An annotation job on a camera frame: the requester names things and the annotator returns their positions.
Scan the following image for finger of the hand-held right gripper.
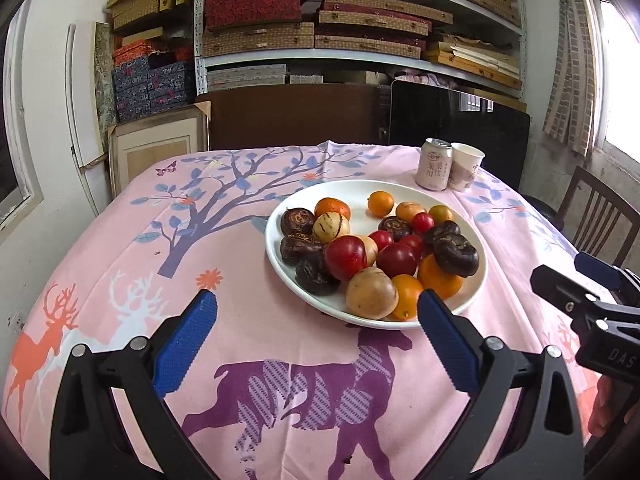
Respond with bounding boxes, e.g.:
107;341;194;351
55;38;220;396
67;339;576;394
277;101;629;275
574;251;640;306
531;264;640;333

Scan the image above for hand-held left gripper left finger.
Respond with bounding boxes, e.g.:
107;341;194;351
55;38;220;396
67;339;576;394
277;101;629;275
49;288;221;480

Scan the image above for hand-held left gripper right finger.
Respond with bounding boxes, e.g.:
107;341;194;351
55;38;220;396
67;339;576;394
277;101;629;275
417;288;587;480

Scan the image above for dark brown water chestnut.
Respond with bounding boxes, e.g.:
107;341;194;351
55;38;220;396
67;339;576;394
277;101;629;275
294;254;344;297
422;220;462;251
432;232;480;277
378;216;413;241
279;232;326;266
280;207;316;236

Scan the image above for yellow passion fruit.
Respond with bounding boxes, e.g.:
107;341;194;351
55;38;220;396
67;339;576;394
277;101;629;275
395;202;427;224
345;267;400;321

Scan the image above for dark red plum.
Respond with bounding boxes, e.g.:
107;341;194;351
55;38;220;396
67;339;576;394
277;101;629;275
375;243;418;279

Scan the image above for bright red plum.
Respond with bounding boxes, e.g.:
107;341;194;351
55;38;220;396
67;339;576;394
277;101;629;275
323;235;367;282

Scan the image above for striped yellow pepino melon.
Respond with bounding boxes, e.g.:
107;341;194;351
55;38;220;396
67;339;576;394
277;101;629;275
312;212;351;245

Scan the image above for white plate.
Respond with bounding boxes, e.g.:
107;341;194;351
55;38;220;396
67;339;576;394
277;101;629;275
265;179;488;331

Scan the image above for person's right hand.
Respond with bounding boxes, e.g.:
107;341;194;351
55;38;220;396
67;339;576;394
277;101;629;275
589;376;640;439

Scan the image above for dark wooden chair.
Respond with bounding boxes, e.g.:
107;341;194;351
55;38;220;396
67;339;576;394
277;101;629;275
554;165;640;271

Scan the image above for pink printed tablecloth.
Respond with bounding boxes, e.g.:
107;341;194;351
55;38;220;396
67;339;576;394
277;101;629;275
0;140;640;480

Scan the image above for printed paper cup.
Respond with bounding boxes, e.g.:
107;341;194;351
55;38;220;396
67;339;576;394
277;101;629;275
448;143;486;192

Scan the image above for pale beverage can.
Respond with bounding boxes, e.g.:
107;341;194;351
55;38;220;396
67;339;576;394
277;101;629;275
415;138;453;192

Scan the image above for plaid curtain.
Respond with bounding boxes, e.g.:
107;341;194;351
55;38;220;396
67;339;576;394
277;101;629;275
542;0;608;157

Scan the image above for bright window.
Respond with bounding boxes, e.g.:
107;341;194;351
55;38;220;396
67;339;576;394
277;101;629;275
582;0;640;161

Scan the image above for black glossy panel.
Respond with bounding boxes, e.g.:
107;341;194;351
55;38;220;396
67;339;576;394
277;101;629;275
389;80;531;188

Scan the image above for stack of yellow wooden boxes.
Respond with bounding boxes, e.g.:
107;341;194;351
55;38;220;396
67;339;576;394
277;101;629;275
424;35;523;92

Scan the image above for pink cloth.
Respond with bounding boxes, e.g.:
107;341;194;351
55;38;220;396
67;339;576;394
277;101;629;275
392;69;461;90

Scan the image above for white board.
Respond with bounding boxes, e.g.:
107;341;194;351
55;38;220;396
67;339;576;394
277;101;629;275
65;22;113;216

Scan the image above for stack of blue floral boxes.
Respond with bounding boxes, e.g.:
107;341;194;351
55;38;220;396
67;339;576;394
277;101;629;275
111;42;197;123

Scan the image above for white framed window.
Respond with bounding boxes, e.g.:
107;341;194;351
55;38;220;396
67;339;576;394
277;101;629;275
0;0;46;231

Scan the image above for row of grey boxes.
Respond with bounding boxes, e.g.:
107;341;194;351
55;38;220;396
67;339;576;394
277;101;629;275
206;63;326;93

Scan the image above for marbled grey board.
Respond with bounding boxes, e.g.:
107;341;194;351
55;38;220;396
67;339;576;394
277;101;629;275
94;22;121;128

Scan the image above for white metal shelf rack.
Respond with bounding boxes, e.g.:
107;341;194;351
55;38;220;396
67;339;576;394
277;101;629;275
192;0;528;106

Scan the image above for stack of woven flat boxes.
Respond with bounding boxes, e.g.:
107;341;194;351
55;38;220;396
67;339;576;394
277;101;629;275
202;0;521;61

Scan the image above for wooden picture frame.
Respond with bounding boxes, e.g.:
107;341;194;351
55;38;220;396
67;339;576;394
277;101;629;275
107;101;212;196

